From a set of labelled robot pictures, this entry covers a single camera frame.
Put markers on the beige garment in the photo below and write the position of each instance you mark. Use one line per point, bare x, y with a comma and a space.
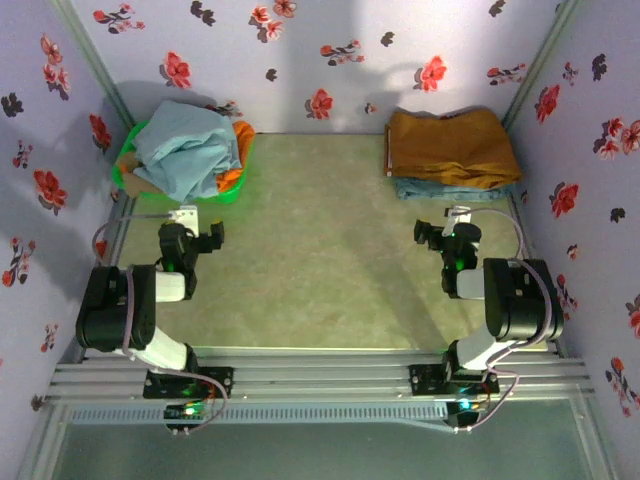
137, 185

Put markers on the aluminium mounting rail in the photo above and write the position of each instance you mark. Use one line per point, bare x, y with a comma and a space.
325, 375

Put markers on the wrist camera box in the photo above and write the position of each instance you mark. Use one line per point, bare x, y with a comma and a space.
457, 213
186, 217

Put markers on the green plastic basket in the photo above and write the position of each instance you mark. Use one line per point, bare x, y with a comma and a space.
227, 194

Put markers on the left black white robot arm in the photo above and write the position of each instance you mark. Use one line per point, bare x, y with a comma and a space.
115, 310

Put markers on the orange garment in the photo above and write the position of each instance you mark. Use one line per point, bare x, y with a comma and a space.
244, 140

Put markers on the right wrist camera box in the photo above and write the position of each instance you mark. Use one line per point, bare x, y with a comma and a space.
457, 213

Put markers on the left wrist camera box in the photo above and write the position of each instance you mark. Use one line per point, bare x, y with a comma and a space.
186, 217

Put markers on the aluminium corner post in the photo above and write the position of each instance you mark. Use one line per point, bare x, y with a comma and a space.
95, 60
542, 60

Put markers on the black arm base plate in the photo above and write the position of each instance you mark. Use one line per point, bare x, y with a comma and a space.
425, 380
220, 382

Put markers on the light blue trousers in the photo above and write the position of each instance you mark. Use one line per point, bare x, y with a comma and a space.
185, 150

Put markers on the black controller board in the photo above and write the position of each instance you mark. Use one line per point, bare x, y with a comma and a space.
465, 412
187, 414

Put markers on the blue denim folded trousers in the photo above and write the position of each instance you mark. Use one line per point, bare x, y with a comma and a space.
440, 192

